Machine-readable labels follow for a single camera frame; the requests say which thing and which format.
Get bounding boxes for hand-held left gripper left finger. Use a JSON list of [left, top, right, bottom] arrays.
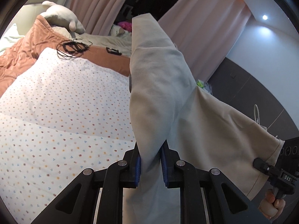
[[30, 142, 142, 224]]

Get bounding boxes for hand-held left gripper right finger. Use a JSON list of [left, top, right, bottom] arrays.
[[161, 140, 271, 224]]

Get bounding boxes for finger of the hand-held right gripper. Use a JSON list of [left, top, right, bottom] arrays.
[[253, 158, 272, 175]]

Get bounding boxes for beige zip jacket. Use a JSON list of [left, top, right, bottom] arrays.
[[123, 13, 284, 224]]

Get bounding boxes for person's right hand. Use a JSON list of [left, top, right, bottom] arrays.
[[258, 189, 286, 220]]

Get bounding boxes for white dotted blanket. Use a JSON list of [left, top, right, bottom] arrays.
[[0, 47, 138, 224]]

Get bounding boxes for white and brown plush toy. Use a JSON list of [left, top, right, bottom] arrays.
[[110, 24, 131, 39]]

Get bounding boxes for pink plush toy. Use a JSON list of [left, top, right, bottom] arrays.
[[117, 21, 132, 31]]

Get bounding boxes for pink curtain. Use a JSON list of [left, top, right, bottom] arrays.
[[70, 0, 141, 35], [158, 0, 253, 81]]

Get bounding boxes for orange-brown quilt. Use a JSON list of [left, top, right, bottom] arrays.
[[0, 15, 131, 97]]

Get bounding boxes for white cord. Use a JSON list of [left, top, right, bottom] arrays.
[[253, 104, 278, 138]]

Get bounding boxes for small black bracket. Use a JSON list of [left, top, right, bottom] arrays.
[[106, 47, 122, 56]]

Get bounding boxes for coiled black cable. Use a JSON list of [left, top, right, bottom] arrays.
[[56, 38, 93, 58]]

